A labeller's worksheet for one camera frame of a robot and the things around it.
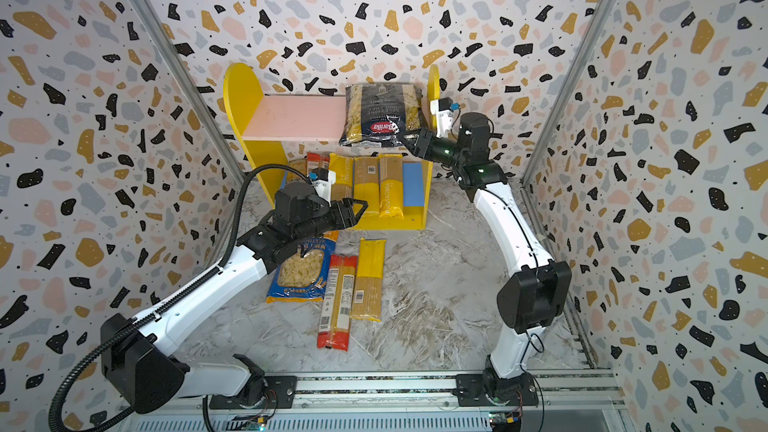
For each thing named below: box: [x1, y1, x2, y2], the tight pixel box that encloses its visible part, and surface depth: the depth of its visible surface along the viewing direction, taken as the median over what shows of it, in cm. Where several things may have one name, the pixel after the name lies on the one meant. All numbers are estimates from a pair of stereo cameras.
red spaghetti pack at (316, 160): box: [307, 152, 330, 173], surface depth 105 cm
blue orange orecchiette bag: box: [266, 230, 339, 303], surface depth 92 cm
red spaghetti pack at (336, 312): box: [318, 255, 358, 352], surface depth 87 cm
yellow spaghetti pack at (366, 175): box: [353, 157, 380, 213], surface depth 102 cm
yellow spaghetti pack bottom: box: [378, 153, 405, 219], surface depth 98 cm
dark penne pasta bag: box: [339, 84, 428, 147], surface depth 73 cm
